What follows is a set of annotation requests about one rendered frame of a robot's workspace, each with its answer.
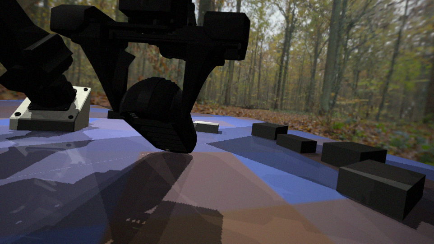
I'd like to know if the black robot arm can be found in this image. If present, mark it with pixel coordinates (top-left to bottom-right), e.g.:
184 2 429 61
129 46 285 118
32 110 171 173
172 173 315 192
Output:
0 0 187 111

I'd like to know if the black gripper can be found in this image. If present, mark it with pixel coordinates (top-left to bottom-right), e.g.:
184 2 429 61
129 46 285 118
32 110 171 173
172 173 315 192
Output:
50 0 250 120

